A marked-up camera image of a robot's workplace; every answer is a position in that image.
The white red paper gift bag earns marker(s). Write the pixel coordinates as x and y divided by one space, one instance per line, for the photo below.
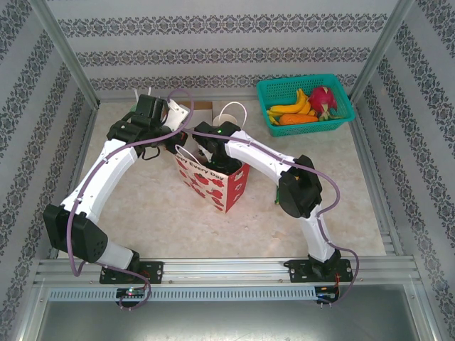
206 181

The green yellow candy bag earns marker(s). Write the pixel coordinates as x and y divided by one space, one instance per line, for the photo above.
277 197

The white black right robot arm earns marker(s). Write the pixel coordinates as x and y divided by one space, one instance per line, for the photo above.
256 152

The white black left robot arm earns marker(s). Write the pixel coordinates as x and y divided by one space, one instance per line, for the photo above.
106 170

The brown cardboard napkin box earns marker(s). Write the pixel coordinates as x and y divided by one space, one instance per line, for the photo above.
202 105

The teal plastic basket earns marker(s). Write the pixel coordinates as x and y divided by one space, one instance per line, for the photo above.
281 92

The yellow toy banana bunch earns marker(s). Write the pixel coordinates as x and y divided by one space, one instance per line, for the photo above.
291 108

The orange toy carrot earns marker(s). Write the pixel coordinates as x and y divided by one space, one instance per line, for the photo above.
296 119

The red toy dragon fruit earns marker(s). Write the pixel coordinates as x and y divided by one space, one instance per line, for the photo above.
321 99

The left controller board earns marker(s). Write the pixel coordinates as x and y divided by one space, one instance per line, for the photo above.
129 292

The controller board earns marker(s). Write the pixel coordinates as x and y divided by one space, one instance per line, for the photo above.
129 292
327 294

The right controller board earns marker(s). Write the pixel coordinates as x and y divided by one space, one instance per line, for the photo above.
327 294

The aluminium frame post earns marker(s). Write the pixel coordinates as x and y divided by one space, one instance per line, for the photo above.
64 46
384 46

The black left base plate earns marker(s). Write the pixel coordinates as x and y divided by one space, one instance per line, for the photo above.
156 271

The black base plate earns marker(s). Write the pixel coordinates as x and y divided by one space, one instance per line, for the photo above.
156 271
298 271

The aluminium mounting rail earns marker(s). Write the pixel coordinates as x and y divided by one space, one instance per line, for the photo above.
220 270

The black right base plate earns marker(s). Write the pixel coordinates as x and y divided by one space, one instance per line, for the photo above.
298 271

